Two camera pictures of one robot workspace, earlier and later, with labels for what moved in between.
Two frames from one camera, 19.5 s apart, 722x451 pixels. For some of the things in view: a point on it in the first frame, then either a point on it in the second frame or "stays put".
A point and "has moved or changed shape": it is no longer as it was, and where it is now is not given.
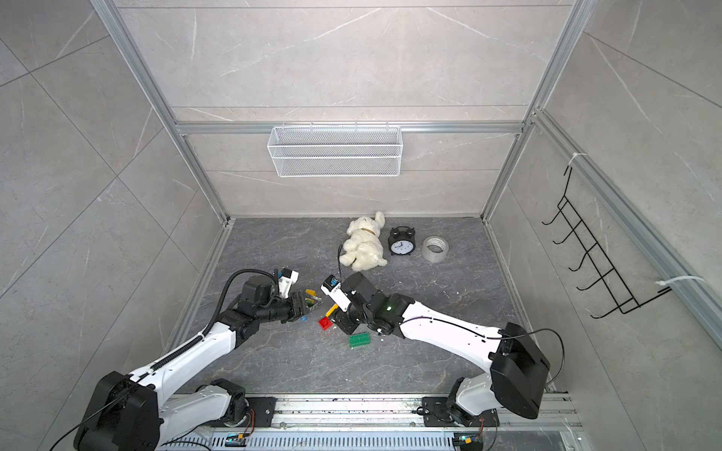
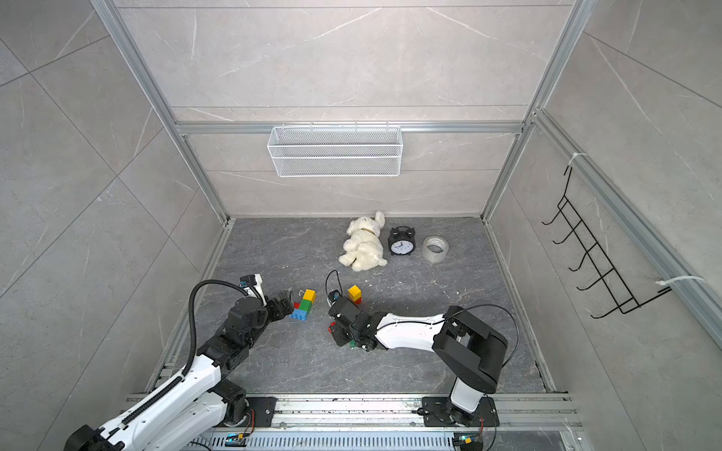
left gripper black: [302, 310] → [278, 313]
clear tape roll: [434, 248] stays put
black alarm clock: [401, 241] stays put
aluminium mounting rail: [384, 411] stays put
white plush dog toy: [363, 248] stays put
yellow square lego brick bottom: [330, 311] has moved or changed shape
